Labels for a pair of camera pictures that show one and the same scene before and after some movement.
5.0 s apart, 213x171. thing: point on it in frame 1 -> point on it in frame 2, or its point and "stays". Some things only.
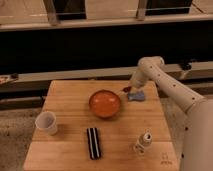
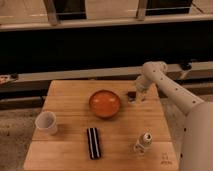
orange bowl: (104, 103) stays
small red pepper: (127, 89) -> (132, 95)
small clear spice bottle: (143, 140) stays
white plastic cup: (47, 121) stays
